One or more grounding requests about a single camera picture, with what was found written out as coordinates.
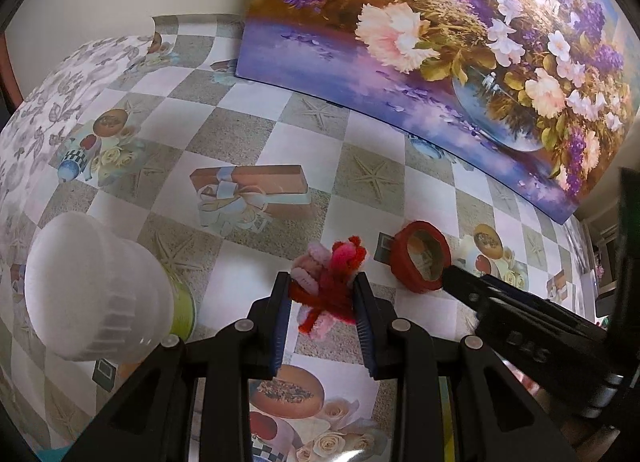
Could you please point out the checkered printed tablecloth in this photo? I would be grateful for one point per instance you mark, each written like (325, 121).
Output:
(225, 116)

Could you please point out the red pink pipe cleaner flower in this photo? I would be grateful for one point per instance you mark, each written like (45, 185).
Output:
(330, 282)

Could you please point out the white bottle with green label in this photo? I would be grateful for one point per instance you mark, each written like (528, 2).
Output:
(90, 282)

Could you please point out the flower painting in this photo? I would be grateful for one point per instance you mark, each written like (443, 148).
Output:
(400, 16)

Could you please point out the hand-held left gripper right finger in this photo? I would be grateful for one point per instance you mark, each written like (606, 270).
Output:
(362, 332)

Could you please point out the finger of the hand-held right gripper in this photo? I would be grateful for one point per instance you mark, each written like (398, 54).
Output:
(515, 292)
(462, 289)

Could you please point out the red tape roll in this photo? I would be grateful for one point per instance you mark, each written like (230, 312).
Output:
(405, 277)

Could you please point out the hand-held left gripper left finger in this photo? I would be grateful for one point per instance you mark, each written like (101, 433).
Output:
(280, 327)

